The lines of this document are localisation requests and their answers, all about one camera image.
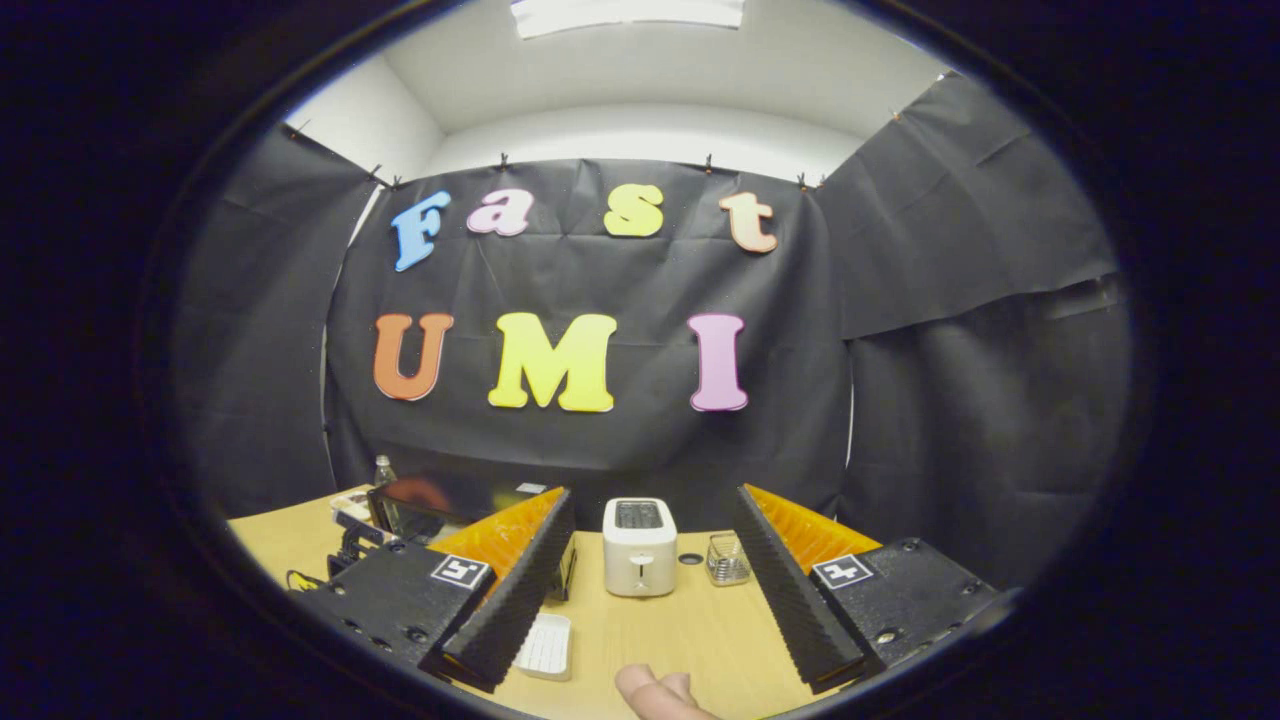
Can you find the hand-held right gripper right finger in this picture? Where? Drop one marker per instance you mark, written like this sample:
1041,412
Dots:
790,590

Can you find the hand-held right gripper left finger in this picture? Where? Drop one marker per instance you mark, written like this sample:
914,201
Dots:
520,590

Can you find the black electric oven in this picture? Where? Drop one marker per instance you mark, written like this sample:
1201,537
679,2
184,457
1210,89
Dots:
440,500

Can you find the white divided dish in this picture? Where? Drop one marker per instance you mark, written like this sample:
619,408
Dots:
350,505

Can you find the white plastic tray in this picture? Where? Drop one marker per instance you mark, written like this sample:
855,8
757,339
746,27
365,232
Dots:
548,645

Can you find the clear water bottle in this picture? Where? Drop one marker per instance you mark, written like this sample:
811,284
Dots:
384,473

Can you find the white toaster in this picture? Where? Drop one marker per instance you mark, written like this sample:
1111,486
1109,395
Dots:
640,565

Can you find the black backdrop cloth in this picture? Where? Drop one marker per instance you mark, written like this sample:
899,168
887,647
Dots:
620,280

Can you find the long ceiling light panel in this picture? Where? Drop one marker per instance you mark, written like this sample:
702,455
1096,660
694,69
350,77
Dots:
628,14

